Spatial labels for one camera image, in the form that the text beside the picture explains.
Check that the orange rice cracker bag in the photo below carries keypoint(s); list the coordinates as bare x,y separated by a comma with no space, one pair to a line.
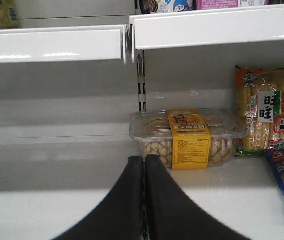
260,106

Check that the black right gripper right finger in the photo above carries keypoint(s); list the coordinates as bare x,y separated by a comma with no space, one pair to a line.
172,215

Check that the white store shelving unit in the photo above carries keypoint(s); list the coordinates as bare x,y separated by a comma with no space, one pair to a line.
76,70

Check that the clear cookie tray yellow band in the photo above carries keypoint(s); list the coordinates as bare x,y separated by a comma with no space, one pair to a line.
188,139

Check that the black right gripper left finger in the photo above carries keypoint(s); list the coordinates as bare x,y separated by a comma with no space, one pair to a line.
119,215

